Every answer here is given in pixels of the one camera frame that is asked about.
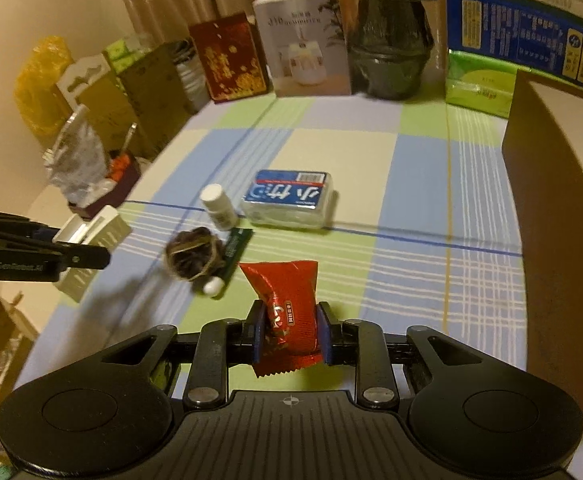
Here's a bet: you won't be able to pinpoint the yellow plastic bag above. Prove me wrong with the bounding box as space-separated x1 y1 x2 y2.
14 36 74 136

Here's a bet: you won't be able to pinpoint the green tissue pack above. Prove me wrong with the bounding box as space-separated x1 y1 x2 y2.
444 50 517 120

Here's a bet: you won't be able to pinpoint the green tissue packs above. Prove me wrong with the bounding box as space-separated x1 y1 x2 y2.
102 37 147 73

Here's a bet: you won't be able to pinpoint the white hair clip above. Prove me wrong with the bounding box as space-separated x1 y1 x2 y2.
54 205 132 303

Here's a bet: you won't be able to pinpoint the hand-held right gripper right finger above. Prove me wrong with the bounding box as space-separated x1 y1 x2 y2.
316 301 485 410

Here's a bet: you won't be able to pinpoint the checkered cloth desktop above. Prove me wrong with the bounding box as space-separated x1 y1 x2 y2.
31 92 537 396

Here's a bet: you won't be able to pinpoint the brown cardboard box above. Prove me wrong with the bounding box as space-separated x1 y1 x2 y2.
501 69 583 423

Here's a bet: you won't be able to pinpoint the green tube with white cap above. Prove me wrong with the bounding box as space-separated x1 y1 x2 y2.
204 228 253 297

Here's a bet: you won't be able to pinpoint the dark red octagonal box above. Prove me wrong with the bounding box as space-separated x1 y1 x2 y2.
68 152 142 218

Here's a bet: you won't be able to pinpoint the blue floss picks box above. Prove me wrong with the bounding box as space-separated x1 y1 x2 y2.
241 170 336 228

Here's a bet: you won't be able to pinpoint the tall brown cardboard carton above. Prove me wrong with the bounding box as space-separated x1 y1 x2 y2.
76 42 197 161

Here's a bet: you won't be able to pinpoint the red snack packet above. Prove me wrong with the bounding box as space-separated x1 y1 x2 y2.
238 259 323 378

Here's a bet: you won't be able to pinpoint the white humidifier box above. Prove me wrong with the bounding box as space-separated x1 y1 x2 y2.
252 0 352 98

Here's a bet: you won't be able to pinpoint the red gift box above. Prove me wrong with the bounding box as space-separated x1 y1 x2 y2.
190 12 268 105

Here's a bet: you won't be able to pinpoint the white carved chair back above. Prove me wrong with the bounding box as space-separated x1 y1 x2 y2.
55 55 112 111

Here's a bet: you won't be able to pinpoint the clear plastic bag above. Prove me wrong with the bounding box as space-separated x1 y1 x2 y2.
44 105 112 201

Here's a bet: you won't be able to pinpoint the blue carton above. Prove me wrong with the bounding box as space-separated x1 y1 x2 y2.
445 0 583 98

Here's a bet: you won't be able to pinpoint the brown pinecone ball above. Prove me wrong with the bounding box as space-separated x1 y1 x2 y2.
165 228 224 281

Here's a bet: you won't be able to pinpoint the white pill bottle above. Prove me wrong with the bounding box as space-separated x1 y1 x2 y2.
200 184 239 232

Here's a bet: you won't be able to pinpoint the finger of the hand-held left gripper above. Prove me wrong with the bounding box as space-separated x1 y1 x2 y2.
0 207 62 242
0 232 111 271

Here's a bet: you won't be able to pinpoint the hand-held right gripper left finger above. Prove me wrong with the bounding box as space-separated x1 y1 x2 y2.
98 300 267 411

